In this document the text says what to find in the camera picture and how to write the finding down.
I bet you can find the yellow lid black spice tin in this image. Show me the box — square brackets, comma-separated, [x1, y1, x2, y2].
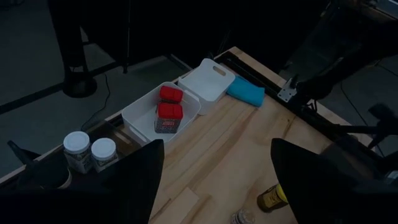
[257, 183, 289, 213]

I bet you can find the silver metal corner bracket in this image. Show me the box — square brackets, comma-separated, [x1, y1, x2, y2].
[276, 77, 299, 103]

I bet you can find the black curtain partition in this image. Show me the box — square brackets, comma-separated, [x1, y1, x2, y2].
[90, 0, 330, 69]

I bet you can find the black metal table frame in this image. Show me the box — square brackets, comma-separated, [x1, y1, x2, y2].
[214, 51, 398, 175]

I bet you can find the blue folded cloth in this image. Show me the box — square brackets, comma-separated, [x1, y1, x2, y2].
[226, 75, 266, 108]

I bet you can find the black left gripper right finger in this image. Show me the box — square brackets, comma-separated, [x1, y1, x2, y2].
[271, 138, 398, 224]

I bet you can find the white lid spice jar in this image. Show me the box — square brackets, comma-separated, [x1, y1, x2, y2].
[90, 137, 119, 174]

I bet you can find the thin black floor cable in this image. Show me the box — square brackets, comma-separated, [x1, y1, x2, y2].
[80, 73, 112, 131]

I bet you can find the black lid spice jar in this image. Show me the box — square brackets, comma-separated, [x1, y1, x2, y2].
[37, 166, 73, 190]

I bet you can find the smoky grey translucent bin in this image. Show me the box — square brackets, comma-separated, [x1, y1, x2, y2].
[18, 119, 147, 190]

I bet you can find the small clear glass spice jar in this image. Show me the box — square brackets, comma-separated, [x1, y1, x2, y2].
[230, 208, 256, 224]

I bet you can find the red lid spice jar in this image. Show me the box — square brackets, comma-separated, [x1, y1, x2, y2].
[157, 85, 184, 105]
[154, 102, 184, 134]

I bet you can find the white lid jar purple label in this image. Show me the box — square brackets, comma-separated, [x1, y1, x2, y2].
[63, 131, 93, 174]

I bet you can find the white bin with handle hole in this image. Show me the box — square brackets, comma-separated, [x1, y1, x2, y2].
[177, 58, 236, 116]

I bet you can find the plain white plastic bin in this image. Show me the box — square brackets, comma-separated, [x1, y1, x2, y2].
[121, 81, 202, 147]

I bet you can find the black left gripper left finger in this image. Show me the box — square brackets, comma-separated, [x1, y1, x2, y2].
[0, 139, 165, 224]

